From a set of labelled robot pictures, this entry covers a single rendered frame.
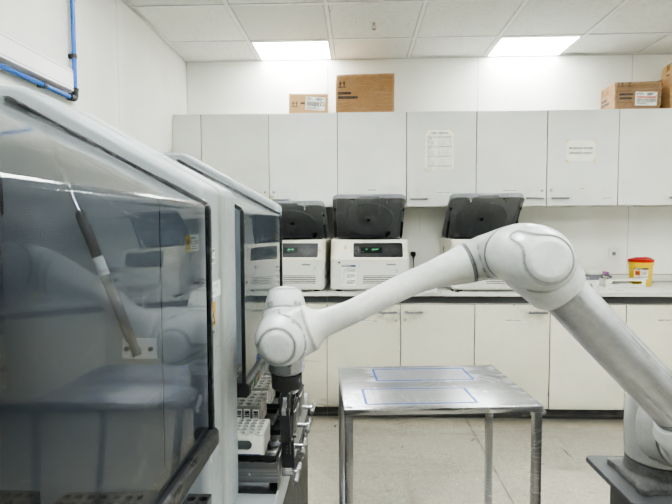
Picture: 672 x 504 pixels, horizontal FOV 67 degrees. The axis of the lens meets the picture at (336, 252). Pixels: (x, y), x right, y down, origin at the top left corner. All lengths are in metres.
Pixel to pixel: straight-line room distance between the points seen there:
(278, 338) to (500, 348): 2.85
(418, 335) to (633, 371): 2.49
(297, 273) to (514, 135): 1.88
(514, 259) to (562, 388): 2.92
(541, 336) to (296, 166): 2.12
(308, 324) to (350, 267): 2.49
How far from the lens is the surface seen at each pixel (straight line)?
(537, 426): 1.72
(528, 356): 3.82
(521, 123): 4.06
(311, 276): 3.55
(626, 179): 4.29
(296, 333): 1.03
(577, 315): 1.17
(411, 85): 4.32
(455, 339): 3.67
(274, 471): 1.31
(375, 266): 3.54
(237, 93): 4.39
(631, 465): 1.61
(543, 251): 1.06
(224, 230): 1.08
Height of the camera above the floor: 1.36
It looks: 3 degrees down
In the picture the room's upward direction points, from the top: straight up
